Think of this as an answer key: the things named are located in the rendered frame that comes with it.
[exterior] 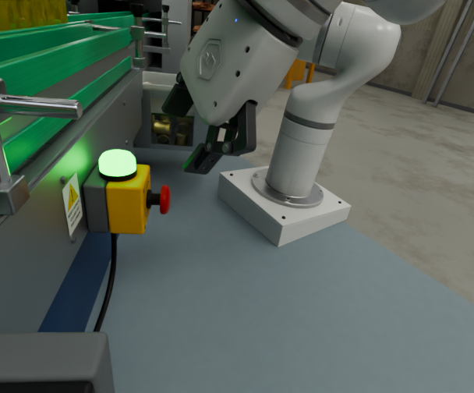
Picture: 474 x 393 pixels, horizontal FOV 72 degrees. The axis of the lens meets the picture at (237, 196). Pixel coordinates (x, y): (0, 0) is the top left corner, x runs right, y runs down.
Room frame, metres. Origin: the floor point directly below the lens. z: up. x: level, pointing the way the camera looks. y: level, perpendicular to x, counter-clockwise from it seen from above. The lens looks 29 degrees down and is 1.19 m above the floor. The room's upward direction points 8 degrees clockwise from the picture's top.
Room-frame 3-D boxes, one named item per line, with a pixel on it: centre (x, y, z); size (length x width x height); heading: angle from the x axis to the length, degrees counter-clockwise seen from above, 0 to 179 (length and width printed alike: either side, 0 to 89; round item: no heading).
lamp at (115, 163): (0.37, 0.15, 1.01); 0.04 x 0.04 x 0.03
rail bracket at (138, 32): (0.78, 0.29, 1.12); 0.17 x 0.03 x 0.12; 99
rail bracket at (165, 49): (1.41, 0.39, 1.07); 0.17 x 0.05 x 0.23; 99
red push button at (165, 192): (0.37, 0.11, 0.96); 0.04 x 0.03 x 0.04; 9
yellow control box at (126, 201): (0.37, 0.15, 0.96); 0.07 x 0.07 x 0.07; 9
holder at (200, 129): (0.90, 0.23, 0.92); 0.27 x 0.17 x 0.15; 99
